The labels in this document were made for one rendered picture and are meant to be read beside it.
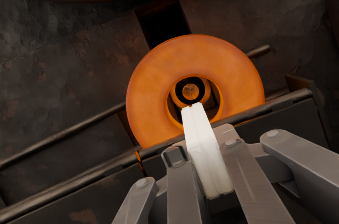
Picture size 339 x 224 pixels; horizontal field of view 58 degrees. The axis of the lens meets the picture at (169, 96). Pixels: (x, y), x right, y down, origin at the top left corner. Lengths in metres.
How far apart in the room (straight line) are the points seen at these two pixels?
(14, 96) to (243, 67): 0.31
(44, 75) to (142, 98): 0.16
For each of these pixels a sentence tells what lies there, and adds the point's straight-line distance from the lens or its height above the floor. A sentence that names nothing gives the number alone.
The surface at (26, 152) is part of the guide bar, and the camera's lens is 0.47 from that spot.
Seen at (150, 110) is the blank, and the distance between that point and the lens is 0.34.
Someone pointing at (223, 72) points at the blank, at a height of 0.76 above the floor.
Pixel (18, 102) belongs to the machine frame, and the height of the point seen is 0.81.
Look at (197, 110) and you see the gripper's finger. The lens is 0.20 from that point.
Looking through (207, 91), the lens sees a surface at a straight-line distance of 0.45.
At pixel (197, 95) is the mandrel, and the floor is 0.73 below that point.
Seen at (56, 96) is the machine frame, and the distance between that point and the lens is 0.45.
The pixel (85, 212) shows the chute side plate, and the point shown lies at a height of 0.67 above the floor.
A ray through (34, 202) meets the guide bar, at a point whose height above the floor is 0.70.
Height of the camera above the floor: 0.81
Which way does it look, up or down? 9 degrees down
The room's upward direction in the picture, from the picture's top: 22 degrees counter-clockwise
